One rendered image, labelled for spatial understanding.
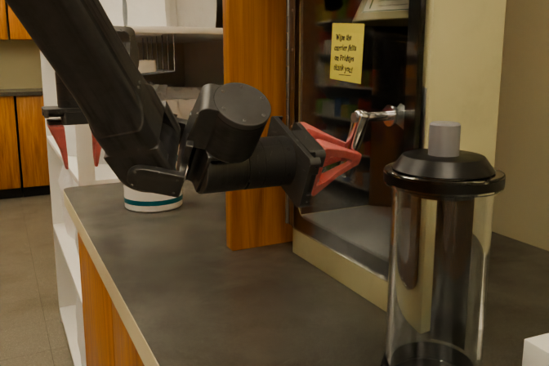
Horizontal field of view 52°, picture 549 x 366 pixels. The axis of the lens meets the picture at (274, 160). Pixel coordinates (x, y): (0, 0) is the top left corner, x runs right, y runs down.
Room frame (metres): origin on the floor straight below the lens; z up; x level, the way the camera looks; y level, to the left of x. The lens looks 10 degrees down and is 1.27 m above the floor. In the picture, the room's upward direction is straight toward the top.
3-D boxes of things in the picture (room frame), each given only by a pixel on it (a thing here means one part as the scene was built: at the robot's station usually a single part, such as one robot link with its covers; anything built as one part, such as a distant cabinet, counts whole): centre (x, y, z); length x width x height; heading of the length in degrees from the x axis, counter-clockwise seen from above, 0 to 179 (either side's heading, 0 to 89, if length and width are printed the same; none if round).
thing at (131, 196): (1.22, 0.27, 1.01); 0.13 x 0.13 x 0.15
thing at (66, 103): (0.89, 0.32, 1.21); 0.10 x 0.07 x 0.07; 116
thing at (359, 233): (0.77, -0.10, 1.19); 0.30 x 0.01 x 0.40; 26
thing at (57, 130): (0.89, 0.32, 1.14); 0.07 x 0.07 x 0.09; 26
